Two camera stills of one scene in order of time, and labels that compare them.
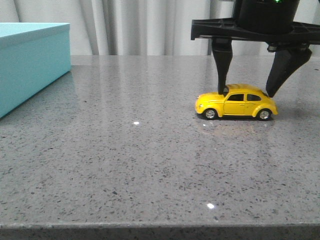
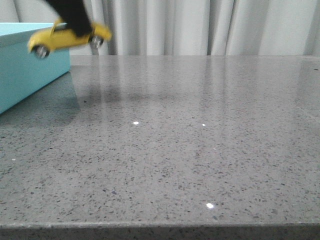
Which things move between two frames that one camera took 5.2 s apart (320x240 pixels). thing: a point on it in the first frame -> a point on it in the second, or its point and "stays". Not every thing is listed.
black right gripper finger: [223, 50] -> [76, 13]
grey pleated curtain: [139, 27] stays
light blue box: [32, 55] stays
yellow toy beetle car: [240, 99] -> [41, 44]
